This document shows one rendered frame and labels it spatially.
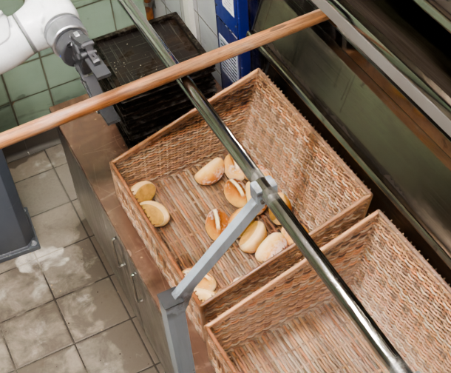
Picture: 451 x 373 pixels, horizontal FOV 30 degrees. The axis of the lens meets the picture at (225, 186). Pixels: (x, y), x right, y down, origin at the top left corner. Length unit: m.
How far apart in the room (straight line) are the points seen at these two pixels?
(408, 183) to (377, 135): 0.14
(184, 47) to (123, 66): 0.19
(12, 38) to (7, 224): 1.15
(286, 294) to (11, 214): 1.27
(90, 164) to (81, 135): 0.13
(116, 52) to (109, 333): 0.93
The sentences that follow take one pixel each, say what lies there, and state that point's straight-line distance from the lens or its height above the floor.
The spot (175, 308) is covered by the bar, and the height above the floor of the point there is 0.94.
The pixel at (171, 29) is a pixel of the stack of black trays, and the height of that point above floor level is 0.83.
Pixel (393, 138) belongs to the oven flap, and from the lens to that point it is 1.89.
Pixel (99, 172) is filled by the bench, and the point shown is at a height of 0.58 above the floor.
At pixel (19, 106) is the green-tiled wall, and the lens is 3.34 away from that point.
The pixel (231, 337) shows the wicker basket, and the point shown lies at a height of 0.64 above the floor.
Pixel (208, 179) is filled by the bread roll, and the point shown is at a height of 0.63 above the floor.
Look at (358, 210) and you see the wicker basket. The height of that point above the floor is 0.81.
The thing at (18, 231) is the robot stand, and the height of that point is 0.12.
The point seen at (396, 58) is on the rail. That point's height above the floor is 1.43.
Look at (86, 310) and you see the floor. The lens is 2.91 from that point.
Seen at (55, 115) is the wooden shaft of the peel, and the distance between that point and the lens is 1.75.
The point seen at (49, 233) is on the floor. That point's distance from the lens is 3.16.
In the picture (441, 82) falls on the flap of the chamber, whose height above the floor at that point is 1.41.
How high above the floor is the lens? 2.34
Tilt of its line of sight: 47 degrees down
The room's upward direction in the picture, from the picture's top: 5 degrees counter-clockwise
